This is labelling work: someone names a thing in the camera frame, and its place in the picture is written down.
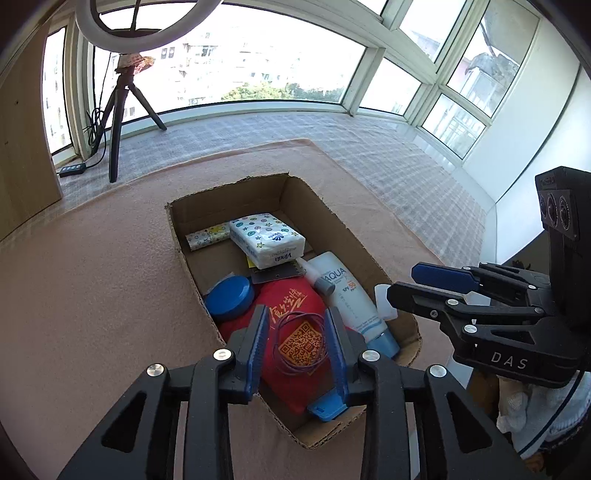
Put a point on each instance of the yellow grey booklet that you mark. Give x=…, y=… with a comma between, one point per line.
x=283, y=271

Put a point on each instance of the small grey-capped white bottle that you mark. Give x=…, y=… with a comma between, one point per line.
x=315, y=279

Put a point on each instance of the white gloved right hand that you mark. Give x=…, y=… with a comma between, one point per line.
x=524, y=411

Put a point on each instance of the red fabric pouch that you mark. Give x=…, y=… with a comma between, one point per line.
x=296, y=364

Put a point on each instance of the light wooden board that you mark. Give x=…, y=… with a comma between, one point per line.
x=28, y=180

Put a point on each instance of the checked grey bedsheet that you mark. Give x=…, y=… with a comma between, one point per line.
x=405, y=207

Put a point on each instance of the blue round lid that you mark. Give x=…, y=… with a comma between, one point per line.
x=230, y=298

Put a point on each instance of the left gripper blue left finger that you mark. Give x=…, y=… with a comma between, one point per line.
x=255, y=346

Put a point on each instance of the brown cardboard box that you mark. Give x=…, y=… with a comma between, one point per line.
x=295, y=202

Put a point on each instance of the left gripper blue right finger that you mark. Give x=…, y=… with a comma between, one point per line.
x=337, y=344

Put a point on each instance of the black tripod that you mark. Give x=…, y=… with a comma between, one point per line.
x=128, y=66

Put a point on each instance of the black inline cable controller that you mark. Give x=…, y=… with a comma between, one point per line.
x=72, y=169

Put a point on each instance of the patterned white tissue pack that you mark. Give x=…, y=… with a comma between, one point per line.
x=266, y=240

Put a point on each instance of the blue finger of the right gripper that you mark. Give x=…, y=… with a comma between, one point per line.
x=445, y=278

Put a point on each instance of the white ring light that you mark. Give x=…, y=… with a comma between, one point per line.
x=135, y=41

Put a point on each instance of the white aqua sunscreen tube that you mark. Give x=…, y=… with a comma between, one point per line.
x=358, y=311

